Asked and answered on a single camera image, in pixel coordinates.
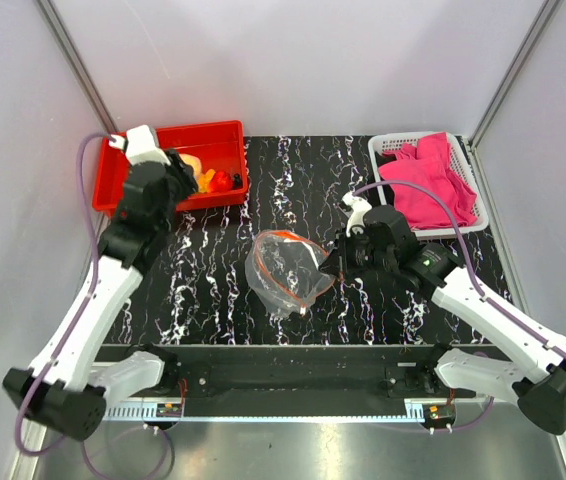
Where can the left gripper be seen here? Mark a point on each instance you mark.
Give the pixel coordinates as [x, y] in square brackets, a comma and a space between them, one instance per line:
[182, 173]

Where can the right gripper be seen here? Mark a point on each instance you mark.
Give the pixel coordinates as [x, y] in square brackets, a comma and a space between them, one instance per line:
[332, 265]

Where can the peach fake fruit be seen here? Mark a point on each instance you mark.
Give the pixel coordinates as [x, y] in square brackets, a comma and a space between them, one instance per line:
[193, 162]

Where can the orange fake fruit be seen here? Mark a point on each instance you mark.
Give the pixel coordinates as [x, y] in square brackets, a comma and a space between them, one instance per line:
[204, 181]

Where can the red fake fruit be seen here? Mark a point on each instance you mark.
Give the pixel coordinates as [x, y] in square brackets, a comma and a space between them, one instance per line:
[222, 181]

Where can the clear zip top bag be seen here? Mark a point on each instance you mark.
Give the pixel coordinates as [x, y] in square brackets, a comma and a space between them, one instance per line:
[282, 268]

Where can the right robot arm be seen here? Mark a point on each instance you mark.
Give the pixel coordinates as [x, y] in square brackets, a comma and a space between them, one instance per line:
[532, 377]

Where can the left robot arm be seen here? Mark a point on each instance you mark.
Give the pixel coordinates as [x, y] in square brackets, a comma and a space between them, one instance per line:
[59, 389]

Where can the red plastic bin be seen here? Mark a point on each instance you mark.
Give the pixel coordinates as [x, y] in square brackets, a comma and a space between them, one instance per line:
[219, 146]

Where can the black marble mat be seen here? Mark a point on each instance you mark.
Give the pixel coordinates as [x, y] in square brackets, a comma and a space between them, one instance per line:
[197, 293]

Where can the white plastic basket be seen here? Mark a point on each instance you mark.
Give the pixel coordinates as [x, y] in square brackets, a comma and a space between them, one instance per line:
[460, 165]

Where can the pink cloth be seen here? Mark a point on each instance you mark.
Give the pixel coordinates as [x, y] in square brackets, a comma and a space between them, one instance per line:
[428, 164]

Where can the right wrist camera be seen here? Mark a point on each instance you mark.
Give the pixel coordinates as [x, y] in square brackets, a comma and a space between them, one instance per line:
[357, 207]

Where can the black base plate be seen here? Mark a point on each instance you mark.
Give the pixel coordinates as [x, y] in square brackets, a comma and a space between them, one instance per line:
[305, 383]

